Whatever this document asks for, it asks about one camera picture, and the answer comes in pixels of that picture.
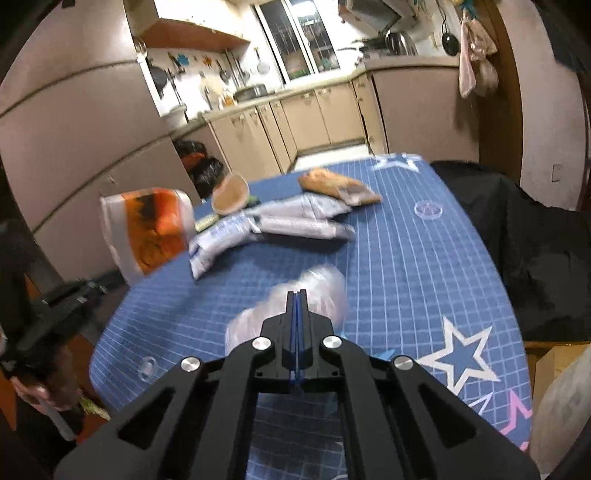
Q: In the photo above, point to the blue star printed tablecloth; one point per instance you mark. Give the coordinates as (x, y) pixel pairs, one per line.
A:
(392, 286)

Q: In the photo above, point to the grey cooking pot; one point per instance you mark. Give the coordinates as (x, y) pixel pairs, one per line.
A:
(251, 92)

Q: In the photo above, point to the clear plastic bag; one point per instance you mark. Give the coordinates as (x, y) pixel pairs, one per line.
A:
(323, 290)

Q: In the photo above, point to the pink hanging towel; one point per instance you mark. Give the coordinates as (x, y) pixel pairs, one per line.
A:
(466, 69)

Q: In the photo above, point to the short silver wrapper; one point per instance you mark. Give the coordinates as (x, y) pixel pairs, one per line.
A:
(304, 205)

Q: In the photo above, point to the brown paper bowl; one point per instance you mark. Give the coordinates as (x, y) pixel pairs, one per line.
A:
(230, 194)

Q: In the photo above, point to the wall cabinet with wooden underside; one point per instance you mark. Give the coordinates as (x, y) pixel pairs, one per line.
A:
(184, 25)

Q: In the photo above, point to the white wall socket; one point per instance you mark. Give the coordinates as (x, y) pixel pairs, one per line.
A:
(557, 173)

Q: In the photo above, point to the black trash bag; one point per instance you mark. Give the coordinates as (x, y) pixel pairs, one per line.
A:
(208, 174)
(189, 148)

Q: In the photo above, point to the barred kitchen window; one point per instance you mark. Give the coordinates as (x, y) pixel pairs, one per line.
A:
(295, 39)

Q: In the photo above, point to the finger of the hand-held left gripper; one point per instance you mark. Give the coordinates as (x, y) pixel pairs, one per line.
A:
(94, 287)

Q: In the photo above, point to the brown door frame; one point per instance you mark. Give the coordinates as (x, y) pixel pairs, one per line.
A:
(505, 92)

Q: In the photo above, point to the small black hanging pan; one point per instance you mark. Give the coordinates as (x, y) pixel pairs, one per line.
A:
(448, 40)

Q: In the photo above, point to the beige kitchen base cabinets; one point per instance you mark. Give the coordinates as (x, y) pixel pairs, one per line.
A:
(323, 110)

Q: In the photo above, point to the small hanging black ladle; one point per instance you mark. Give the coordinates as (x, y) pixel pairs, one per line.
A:
(157, 79)

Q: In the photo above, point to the black wok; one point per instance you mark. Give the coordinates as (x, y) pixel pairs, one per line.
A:
(364, 45)

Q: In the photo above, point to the brown bread packet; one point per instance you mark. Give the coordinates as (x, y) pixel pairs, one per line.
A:
(332, 182)

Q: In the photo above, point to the dark jacket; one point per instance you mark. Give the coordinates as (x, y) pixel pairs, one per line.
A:
(531, 258)

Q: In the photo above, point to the hanging metal strainer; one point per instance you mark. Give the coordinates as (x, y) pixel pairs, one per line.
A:
(225, 74)
(263, 65)

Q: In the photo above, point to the yellow oil bottle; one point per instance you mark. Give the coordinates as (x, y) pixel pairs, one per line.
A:
(226, 98)

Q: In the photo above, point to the white plastic bucket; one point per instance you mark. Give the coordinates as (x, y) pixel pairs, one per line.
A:
(561, 410)

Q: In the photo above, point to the long silver wrapper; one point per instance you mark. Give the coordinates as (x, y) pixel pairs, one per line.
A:
(277, 228)

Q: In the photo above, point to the person's left hand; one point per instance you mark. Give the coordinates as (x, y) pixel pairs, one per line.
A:
(31, 392)

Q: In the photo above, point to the cardboard box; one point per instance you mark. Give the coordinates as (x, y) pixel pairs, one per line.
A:
(549, 362)

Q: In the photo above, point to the orange and white snack bag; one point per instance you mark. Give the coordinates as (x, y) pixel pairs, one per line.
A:
(152, 226)

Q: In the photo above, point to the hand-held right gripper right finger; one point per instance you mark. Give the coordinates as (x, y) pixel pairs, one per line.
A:
(383, 397)

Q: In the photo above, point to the beige refrigerator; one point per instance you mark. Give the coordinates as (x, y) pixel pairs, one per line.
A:
(92, 115)

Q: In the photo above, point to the range hood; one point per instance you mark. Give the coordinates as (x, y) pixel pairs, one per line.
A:
(369, 11)

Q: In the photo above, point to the steel kettle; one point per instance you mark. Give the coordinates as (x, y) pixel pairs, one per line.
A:
(400, 44)

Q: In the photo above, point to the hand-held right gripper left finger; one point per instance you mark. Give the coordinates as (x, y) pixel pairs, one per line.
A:
(217, 392)

